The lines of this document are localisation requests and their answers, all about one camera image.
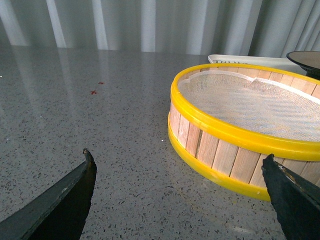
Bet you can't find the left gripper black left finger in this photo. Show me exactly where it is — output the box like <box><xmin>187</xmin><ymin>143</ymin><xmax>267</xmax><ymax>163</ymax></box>
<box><xmin>0</xmin><ymin>148</ymin><xmax>97</xmax><ymax>240</ymax></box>

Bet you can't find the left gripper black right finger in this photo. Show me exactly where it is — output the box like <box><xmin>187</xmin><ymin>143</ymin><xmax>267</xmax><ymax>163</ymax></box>
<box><xmin>261</xmin><ymin>154</ymin><xmax>320</xmax><ymax>240</ymax></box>

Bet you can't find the white rectangular tray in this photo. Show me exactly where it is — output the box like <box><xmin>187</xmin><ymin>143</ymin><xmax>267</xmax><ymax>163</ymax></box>
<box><xmin>208</xmin><ymin>54</ymin><xmax>306</xmax><ymax>76</ymax></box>

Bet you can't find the white mesh steamer liner cloth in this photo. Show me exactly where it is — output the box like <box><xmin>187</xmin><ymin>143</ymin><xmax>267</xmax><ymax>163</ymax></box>
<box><xmin>177</xmin><ymin>70</ymin><xmax>320</xmax><ymax>142</ymax></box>

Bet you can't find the wooden steamer with yellow rims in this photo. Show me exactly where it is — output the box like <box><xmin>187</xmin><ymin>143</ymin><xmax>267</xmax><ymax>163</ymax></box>
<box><xmin>168</xmin><ymin>63</ymin><xmax>320</xmax><ymax>201</ymax></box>

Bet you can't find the grey pleated curtain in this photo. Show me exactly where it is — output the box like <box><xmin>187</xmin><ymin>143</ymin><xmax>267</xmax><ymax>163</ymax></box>
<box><xmin>0</xmin><ymin>0</ymin><xmax>320</xmax><ymax>58</ymax></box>

